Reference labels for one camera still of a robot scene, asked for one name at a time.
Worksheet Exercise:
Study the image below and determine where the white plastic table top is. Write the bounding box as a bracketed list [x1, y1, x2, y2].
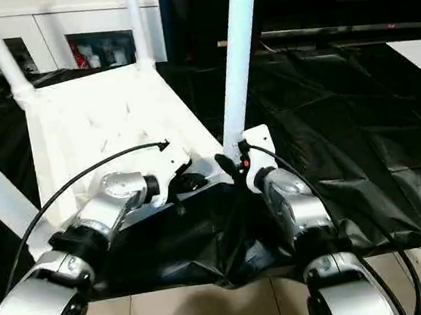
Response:
[7, 52, 240, 263]

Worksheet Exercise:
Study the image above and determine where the black plastic sheet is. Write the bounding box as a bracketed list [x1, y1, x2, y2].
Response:
[0, 26, 421, 315]

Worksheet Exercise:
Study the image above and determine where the metal rod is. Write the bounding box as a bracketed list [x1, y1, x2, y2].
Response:
[259, 14, 421, 47]

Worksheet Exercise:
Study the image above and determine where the white flat board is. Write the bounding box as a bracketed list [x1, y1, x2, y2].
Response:
[385, 37, 421, 94]

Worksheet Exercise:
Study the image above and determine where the white glass-door cabinet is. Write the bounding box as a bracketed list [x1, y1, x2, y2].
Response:
[0, 0, 169, 81]

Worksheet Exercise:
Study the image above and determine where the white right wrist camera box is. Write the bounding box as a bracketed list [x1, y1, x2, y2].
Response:
[237, 122, 279, 196]

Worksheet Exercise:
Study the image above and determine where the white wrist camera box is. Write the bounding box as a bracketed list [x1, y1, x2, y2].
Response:
[150, 140, 198, 207]
[237, 122, 279, 196]

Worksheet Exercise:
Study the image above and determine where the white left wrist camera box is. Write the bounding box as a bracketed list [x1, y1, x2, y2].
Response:
[150, 140, 198, 207]

